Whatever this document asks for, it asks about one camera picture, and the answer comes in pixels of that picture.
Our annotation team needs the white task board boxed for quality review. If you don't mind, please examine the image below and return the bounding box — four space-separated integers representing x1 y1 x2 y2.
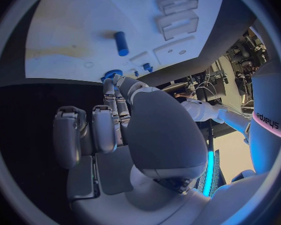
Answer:
24 0 227 83

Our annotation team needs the blue long cylinder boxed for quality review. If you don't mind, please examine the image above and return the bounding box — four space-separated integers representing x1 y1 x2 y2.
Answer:
113 31 130 57

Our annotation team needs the white cable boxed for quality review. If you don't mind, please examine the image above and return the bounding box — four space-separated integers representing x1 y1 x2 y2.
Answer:
191 81 252 119

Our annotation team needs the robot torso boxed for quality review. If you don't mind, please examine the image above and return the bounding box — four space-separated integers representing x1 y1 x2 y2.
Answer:
231 59 281 183

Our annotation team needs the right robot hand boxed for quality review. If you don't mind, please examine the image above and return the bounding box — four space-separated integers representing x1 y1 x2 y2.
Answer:
52 74 210 225

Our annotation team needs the blue gear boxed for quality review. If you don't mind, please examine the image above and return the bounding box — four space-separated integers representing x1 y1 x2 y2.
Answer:
99 69 123 90

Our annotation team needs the glowing light bar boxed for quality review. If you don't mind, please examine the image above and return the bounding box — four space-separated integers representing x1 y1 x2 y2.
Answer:
202 149 216 198

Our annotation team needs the blue plug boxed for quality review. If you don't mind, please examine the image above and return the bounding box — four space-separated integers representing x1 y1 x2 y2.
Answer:
142 62 154 73

